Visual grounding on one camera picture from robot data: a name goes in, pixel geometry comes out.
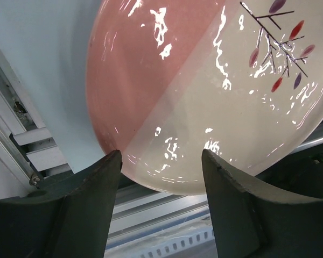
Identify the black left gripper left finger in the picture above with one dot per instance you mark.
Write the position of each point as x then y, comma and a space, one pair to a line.
68, 217

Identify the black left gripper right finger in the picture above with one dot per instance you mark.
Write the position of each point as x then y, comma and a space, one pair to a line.
252, 218

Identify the pink beige leaf plate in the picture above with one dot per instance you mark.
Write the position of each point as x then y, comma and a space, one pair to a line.
167, 79

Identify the aluminium frame rail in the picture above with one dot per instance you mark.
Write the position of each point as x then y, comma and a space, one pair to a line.
29, 151

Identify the white slotted cable duct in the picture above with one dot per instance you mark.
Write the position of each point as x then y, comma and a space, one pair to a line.
162, 248

